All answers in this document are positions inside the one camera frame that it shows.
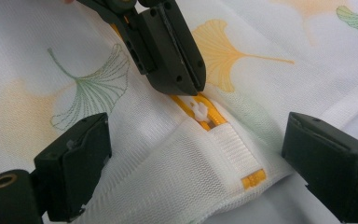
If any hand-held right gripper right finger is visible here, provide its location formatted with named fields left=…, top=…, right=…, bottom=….
left=281, top=111, right=358, bottom=224

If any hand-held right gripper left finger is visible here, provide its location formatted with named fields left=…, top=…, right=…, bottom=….
left=29, top=112, right=113, bottom=223

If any white leaf-print mesh laundry bag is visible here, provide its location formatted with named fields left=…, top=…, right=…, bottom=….
left=0, top=0, right=358, bottom=224

